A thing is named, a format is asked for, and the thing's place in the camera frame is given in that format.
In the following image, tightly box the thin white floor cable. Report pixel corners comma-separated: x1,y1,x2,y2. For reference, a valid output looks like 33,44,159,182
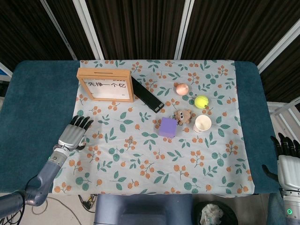
31,195,94,215

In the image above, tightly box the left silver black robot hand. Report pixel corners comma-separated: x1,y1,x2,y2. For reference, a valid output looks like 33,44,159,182
57,115,91,151

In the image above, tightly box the brown plush toy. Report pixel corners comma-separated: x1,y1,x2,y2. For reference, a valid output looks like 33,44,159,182
172,109,193,125

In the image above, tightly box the black trash bin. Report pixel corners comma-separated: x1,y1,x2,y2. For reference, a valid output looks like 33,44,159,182
194,201,239,225

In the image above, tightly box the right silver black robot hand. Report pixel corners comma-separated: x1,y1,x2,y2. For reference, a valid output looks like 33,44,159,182
262,133,300,188

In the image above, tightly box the teal table cover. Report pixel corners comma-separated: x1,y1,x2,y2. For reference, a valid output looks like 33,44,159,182
0,60,285,195

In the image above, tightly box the white paper cup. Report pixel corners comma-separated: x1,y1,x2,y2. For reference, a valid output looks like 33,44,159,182
193,114,212,134

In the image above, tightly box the purple foam cube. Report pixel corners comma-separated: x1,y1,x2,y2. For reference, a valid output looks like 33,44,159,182
158,117,178,137

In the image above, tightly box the white metal rack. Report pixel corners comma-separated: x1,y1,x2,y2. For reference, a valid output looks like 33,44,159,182
267,97,300,122

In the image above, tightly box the black floor cable bundle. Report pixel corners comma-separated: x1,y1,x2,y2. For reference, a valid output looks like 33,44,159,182
0,206,26,225

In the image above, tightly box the wooden frame coin box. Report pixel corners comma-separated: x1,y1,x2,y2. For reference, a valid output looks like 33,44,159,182
76,67,135,103

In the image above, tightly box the black power plug cluster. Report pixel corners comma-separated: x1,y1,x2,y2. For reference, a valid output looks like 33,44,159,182
78,194,98,211

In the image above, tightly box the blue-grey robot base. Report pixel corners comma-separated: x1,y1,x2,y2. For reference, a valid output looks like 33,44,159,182
93,193,194,225

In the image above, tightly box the floral leaf tablecloth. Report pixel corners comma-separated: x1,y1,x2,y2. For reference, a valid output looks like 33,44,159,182
52,59,255,195

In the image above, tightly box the crumpled white paper waste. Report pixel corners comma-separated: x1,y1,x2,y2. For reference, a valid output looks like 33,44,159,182
201,203,225,224

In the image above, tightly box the blue white sign board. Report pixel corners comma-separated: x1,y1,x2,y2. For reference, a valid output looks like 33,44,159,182
0,62,13,83

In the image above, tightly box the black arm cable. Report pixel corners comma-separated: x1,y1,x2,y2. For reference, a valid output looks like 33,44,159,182
20,174,39,225

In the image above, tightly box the dark slatted folding screen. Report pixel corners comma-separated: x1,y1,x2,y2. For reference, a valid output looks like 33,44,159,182
0,0,300,104

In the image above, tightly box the black rectangular case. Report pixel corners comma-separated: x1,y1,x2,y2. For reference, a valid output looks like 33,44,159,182
130,75,165,114

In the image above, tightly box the pink peach ball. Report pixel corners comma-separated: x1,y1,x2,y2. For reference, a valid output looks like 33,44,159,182
176,82,189,95

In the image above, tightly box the yellow tennis ball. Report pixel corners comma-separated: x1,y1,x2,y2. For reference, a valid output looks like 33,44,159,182
194,95,210,109

